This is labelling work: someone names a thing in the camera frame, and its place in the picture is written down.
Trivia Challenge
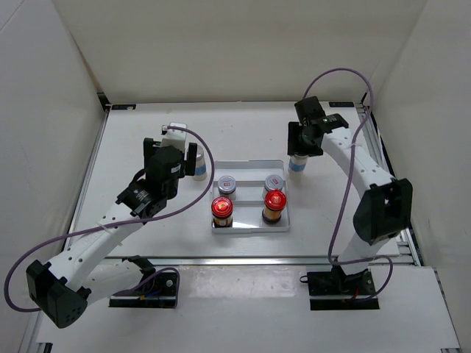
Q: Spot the tall silver-capped shaker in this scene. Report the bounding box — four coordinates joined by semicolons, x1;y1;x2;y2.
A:
288;154;309;175
193;146;207;181

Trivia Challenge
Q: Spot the short white-lid jar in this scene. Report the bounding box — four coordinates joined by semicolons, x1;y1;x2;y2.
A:
263;174;284;198
217;176;236;200

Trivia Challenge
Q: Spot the red-lid chili sauce jar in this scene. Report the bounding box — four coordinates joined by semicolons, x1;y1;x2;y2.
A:
211;196;233;228
262;190;287;224

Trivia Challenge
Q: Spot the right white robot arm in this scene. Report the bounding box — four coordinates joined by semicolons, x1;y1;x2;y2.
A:
287;97;413;294

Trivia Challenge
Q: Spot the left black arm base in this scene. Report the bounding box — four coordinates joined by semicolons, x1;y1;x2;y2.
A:
108;255;180;309

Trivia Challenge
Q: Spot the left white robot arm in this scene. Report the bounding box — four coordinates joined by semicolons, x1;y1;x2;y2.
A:
26;143;197;328

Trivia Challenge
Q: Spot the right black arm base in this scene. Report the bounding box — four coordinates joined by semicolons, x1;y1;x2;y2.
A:
300;268;380;311

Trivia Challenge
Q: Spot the white divided organizer tray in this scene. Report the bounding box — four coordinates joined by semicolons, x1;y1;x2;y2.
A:
211;160;291;234

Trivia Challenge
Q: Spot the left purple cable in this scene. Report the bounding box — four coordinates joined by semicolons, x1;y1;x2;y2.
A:
4;125;216;313

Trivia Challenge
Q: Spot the purple cable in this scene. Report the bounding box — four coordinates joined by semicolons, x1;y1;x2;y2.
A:
303;68;394;303
4;125;216;313

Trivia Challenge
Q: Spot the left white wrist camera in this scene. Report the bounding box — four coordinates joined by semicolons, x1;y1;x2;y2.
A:
160;123;187;152

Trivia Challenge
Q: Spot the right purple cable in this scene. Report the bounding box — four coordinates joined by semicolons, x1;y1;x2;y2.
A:
303;68;394;303

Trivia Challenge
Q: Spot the aluminium right rail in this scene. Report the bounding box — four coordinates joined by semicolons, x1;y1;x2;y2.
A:
353;108;396;198

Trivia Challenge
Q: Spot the aluminium rail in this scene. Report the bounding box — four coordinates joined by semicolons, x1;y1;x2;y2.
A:
353;108;396;198
101;254;414;266
18;92;111;352

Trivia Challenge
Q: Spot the aluminium front rail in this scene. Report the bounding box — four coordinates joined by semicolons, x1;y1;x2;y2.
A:
101;254;414;266

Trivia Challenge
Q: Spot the aluminium left rail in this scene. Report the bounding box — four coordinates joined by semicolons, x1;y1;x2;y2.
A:
18;92;111;352

